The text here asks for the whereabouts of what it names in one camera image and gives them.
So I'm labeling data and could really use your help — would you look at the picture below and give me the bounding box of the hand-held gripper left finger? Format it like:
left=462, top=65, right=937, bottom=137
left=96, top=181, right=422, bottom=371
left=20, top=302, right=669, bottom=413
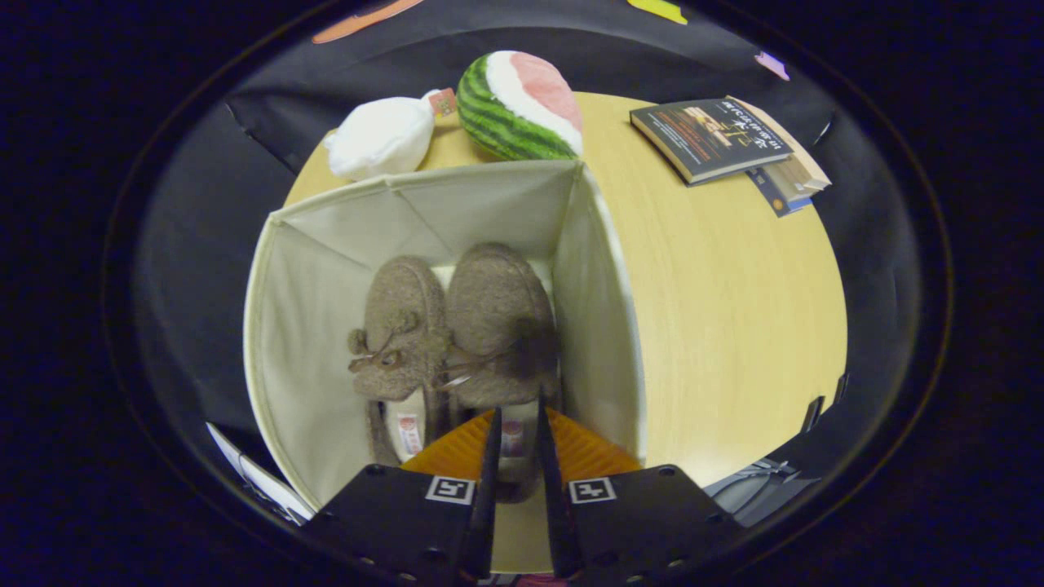
left=302, top=408, right=502, bottom=584

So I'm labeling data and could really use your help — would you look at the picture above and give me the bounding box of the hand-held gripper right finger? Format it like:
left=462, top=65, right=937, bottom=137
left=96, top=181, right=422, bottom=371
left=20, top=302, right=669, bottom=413
left=534, top=390, right=743, bottom=584

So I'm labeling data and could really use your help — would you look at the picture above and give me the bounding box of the cream fabric storage box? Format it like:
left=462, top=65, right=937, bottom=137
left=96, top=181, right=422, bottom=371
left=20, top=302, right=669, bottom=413
left=243, top=159, right=649, bottom=576

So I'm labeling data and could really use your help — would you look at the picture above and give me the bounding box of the brown fuzzy slipper shoe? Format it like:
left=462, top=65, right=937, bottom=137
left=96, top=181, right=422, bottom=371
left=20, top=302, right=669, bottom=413
left=347, top=255, right=451, bottom=467
left=440, top=242, right=564, bottom=502

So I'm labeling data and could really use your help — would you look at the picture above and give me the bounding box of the white flat device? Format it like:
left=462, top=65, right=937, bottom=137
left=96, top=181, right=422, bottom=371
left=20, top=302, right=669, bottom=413
left=204, top=421, right=315, bottom=523

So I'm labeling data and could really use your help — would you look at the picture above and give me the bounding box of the blue cover book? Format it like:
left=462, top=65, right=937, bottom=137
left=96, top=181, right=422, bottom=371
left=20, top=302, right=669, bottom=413
left=745, top=166, right=814, bottom=218

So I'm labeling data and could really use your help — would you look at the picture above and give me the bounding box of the grey paperback book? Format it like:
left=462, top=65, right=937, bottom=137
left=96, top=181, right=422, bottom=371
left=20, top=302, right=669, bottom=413
left=767, top=159, right=825, bottom=203

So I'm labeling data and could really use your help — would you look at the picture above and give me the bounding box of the white plush toy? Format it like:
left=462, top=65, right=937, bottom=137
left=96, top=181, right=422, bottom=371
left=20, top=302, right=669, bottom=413
left=322, top=88, right=459, bottom=182

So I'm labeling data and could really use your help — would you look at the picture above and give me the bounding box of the black cover book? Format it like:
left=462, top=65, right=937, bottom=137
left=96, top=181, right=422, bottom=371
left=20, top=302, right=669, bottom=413
left=629, top=98, right=794, bottom=187

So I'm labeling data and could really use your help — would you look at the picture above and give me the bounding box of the watermelon slice plush toy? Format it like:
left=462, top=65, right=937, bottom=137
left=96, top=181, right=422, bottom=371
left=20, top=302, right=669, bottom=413
left=455, top=51, right=585, bottom=162

